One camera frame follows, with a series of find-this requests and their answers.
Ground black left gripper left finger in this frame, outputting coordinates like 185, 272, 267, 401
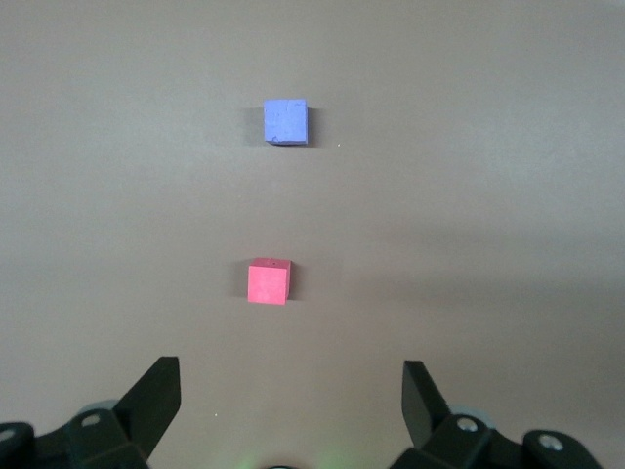
0, 356, 183, 469

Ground red foam cube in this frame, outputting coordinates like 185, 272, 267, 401
247, 257, 292, 306

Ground violet foam cube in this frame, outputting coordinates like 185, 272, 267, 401
263, 98, 310, 147

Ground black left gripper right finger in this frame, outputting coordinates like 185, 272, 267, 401
394, 360, 601, 469

